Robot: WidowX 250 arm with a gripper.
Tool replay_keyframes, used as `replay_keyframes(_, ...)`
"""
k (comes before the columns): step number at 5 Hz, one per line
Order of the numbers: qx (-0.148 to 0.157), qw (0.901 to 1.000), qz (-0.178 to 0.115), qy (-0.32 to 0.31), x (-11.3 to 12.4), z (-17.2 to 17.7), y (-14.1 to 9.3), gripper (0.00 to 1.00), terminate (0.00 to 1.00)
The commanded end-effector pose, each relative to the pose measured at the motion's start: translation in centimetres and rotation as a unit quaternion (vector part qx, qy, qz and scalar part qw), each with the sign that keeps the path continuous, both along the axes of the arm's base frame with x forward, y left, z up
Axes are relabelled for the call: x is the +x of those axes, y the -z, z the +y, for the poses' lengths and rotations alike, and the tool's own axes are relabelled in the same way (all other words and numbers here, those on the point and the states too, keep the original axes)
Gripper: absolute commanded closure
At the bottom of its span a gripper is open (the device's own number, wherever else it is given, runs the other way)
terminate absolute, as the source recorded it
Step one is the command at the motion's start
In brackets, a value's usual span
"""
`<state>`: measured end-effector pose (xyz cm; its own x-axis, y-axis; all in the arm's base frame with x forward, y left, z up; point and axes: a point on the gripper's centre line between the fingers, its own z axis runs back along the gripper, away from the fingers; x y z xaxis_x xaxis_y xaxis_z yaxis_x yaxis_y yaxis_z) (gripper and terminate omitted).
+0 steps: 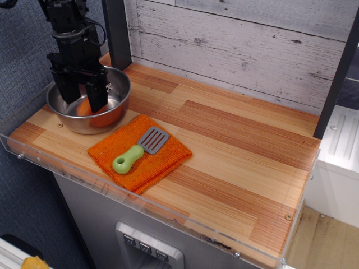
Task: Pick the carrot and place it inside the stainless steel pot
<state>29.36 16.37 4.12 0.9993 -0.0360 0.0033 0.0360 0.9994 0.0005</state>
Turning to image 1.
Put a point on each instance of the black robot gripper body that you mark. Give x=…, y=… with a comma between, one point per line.
x=78, y=55

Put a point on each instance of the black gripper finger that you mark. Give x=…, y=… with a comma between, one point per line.
x=67, y=87
x=97, y=96

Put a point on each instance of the orange toy carrot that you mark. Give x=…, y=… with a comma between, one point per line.
x=84, y=109

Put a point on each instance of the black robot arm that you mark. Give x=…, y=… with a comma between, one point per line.
x=68, y=16

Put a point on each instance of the silver metal pot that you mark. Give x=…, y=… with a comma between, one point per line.
x=118, y=102

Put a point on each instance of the clear acrylic edge guard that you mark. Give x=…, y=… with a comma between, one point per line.
x=242, y=189

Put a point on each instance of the orange folded cloth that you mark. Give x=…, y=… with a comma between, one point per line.
x=147, y=170

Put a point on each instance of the grey toy fridge cabinet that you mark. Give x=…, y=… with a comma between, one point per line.
x=96, y=216

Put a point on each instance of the silver dispenser button panel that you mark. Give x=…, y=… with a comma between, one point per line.
x=140, y=250

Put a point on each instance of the white black device corner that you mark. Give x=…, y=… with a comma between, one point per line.
x=13, y=256

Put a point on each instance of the yellow object at corner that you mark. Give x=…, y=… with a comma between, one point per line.
x=34, y=263

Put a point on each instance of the white toy sink unit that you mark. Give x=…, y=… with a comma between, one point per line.
x=332, y=188

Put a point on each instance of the black left vertical post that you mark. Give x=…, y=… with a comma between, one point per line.
x=117, y=33

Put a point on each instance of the black vertical post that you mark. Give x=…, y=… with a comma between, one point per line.
x=117, y=33
x=338, y=80

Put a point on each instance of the green handled grey spatula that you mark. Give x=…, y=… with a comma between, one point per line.
x=150, y=142

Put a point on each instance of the black right vertical post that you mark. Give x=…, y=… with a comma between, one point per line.
x=338, y=80

